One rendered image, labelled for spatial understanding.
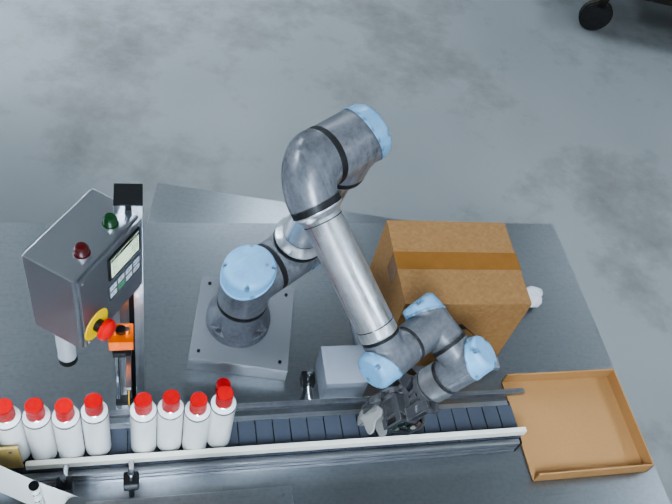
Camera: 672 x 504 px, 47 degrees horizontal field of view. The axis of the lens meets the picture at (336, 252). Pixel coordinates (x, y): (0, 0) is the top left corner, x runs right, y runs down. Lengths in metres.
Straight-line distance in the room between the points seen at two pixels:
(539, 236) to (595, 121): 2.04
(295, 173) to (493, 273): 0.64
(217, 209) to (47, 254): 0.98
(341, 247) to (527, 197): 2.42
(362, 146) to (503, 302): 0.56
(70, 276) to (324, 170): 0.46
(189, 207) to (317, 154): 0.85
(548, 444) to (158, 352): 0.95
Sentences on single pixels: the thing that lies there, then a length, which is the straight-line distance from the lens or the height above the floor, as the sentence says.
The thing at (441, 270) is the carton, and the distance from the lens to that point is 1.76.
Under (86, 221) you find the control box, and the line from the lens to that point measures 1.26.
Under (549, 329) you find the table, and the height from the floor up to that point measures 0.83.
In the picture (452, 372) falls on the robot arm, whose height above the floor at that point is 1.20.
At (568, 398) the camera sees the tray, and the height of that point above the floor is 0.83.
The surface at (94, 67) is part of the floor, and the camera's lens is 3.87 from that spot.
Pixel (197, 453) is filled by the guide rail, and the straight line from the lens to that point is 1.66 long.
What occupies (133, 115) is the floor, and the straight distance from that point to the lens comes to 3.62.
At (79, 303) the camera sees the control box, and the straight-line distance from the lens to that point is 1.24.
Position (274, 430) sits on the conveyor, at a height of 0.88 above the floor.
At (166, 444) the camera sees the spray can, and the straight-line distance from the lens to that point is 1.66.
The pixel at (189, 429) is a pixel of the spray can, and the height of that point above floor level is 1.00.
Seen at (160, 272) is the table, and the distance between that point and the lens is 2.00.
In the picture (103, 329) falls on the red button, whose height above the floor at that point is 1.34.
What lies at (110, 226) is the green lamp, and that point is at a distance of 1.24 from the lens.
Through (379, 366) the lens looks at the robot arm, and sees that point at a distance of 1.41.
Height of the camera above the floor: 2.44
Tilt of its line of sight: 50 degrees down
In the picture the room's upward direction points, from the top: 17 degrees clockwise
